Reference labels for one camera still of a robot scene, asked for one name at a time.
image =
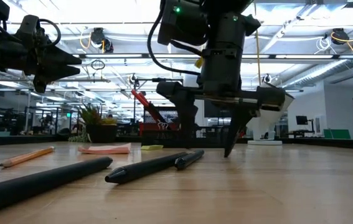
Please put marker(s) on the yellow tag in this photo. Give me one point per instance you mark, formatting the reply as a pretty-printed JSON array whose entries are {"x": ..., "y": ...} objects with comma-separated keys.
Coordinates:
[{"x": 199, "y": 62}]

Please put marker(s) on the yellow sticky note pad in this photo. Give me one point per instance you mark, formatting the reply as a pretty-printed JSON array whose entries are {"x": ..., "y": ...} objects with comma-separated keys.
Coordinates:
[{"x": 152, "y": 147}]

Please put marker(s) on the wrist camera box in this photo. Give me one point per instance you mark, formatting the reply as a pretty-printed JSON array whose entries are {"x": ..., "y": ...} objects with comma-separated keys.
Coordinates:
[
  {"x": 182, "y": 21},
  {"x": 28, "y": 26}
]

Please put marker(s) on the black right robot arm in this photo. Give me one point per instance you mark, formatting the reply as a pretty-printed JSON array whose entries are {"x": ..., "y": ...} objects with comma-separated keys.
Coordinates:
[{"x": 226, "y": 4}]

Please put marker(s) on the small ceiling reel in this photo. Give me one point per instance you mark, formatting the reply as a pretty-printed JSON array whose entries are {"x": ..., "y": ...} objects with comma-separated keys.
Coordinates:
[
  {"x": 267, "y": 78},
  {"x": 132, "y": 79}
]

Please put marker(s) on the pink sticky note pad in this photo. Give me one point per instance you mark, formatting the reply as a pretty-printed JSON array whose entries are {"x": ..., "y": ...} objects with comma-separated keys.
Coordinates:
[{"x": 104, "y": 150}]

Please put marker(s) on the orange wooden pencil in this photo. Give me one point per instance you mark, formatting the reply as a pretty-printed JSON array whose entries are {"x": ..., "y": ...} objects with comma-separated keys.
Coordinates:
[{"x": 26, "y": 157}]

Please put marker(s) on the black mesh desk organizer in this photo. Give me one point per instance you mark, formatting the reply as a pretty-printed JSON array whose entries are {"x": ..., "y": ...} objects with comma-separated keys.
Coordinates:
[{"x": 163, "y": 138}]

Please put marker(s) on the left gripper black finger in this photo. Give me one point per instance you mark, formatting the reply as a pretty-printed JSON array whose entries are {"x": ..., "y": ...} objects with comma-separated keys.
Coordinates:
[
  {"x": 61, "y": 58},
  {"x": 61, "y": 72}
]

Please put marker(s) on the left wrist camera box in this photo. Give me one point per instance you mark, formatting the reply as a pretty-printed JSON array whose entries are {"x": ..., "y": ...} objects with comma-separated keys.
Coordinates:
[{"x": 28, "y": 26}]

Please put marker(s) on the black wall monitor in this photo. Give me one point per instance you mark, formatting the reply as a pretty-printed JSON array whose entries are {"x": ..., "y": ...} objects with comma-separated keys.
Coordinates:
[{"x": 213, "y": 113}]

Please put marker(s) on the black pen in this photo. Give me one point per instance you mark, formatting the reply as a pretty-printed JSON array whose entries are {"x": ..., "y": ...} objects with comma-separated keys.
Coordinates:
[
  {"x": 142, "y": 169},
  {"x": 190, "y": 159},
  {"x": 45, "y": 180}
]

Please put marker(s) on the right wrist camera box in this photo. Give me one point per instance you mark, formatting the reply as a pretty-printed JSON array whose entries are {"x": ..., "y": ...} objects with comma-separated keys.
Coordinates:
[{"x": 182, "y": 21}]

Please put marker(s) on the small black desk monitor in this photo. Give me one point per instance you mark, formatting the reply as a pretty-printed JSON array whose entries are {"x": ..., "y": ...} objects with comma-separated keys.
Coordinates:
[{"x": 302, "y": 120}]

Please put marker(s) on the black background frame rig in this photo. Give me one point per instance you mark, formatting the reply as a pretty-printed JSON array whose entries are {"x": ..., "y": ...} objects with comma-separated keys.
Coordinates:
[{"x": 146, "y": 80}]

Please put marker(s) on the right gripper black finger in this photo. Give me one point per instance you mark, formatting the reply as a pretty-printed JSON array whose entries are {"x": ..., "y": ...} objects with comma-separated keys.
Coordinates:
[
  {"x": 238, "y": 121},
  {"x": 188, "y": 118}
]

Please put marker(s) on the green panel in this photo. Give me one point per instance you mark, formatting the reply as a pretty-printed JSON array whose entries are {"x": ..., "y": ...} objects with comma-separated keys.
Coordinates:
[{"x": 338, "y": 134}]

